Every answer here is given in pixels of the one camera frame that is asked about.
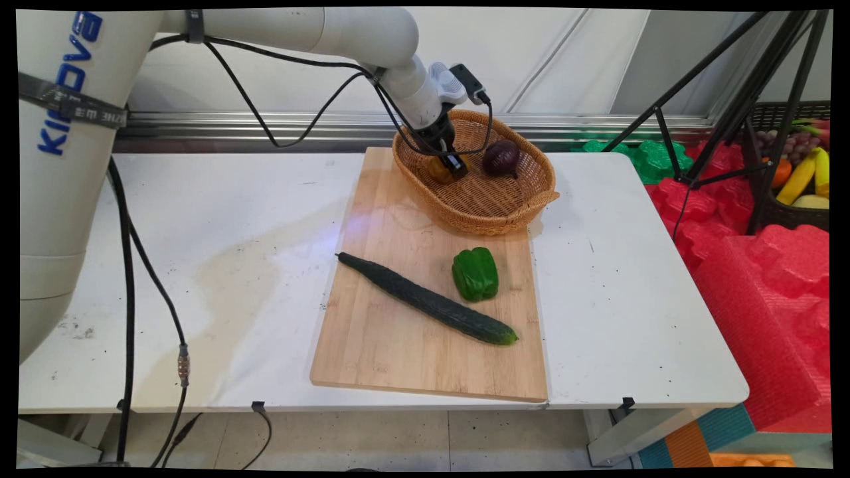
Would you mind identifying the teal orange floor mat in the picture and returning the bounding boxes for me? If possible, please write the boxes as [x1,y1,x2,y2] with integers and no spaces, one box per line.
[636,402,798,469]

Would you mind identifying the thin black floor cable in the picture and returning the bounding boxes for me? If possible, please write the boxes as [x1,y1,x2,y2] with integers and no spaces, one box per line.
[161,402,274,470]

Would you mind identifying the long yellow toy banana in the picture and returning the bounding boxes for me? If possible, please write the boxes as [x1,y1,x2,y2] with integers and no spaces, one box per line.
[776,147,817,206]

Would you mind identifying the woven wicker basket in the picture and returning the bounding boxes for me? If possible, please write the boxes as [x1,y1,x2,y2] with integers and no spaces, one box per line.
[392,108,560,237]

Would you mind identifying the wooden cutting board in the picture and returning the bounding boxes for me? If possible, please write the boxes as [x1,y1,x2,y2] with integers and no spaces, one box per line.
[310,147,549,404]

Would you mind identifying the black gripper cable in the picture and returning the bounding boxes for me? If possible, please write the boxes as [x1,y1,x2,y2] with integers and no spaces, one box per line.
[149,33,374,149]

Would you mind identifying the black lettered velcro strap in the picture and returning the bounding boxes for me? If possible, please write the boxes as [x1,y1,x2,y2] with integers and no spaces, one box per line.
[18,71,129,129]

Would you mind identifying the aluminium wall rail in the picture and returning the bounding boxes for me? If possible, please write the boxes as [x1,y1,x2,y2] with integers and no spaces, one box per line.
[113,110,717,155]

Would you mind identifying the red foam sheets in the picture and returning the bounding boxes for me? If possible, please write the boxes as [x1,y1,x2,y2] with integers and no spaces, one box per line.
[643,141,832,434]

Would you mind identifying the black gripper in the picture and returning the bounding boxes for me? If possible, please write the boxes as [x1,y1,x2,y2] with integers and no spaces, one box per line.
[416,110,470,183]

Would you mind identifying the green toy bell pepper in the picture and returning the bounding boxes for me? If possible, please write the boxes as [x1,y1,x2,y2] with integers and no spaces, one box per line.
[452,247,500,303]

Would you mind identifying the purple toy onion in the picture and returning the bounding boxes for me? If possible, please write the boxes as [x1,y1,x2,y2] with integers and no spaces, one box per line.
[482,139,523,180]

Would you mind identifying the black cable with metal connector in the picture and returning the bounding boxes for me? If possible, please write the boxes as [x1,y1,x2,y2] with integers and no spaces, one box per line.
[126,219,193,469]

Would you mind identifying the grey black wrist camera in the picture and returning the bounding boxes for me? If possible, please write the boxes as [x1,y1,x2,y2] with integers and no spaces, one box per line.
[450,63,492,107]

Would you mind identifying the orange toy bell pepper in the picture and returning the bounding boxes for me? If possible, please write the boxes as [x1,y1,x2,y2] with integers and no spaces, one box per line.
[426,155,469,186]

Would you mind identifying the white table leg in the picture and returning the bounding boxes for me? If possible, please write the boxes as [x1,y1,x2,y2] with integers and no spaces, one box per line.
[583,406,706,467]

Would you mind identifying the dark green toy cucumber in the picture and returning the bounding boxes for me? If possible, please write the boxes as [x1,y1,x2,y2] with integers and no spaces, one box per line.
[336,252,519,347]

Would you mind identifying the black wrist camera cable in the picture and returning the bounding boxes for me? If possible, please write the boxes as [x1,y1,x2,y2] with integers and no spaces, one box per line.
[369,66,496,159]

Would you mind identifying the purple toy grapes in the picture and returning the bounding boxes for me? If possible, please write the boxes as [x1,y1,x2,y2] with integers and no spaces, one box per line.
[756,130,821,167]

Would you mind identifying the black basket with fruit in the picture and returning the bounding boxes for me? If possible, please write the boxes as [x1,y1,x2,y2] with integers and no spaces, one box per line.
[745,101,831,234]

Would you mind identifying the white vented camera mount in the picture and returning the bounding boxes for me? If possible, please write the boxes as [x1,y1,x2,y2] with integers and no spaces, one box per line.
[428,62,469,107]

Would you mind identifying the thick black cable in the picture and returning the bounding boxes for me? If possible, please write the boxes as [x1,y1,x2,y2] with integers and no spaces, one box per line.
[106,158,137,464]

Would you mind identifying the black tripod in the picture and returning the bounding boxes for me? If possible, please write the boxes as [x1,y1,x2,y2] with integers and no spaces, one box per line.
[601,10,831,237]

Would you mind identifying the short yellow toy banana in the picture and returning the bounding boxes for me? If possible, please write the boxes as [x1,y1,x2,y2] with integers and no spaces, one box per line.
[813,147,831,200]

